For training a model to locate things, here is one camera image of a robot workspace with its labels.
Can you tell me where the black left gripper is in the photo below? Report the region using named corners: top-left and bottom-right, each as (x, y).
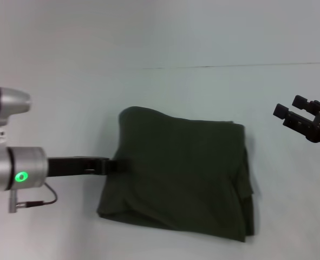
top-left (45, 155), bottom-right (131, 179)

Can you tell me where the dark green printed t-shirt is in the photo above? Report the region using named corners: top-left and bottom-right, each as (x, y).
top-left (96, 106), bottom-right (257, 243)

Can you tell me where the left arm connector cable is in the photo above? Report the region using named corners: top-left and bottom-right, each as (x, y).
top-left (8, 183), bottom-right (58, 214)

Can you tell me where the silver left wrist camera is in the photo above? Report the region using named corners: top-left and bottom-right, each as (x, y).
top-left (0, 87), bottom-right (32, 149)

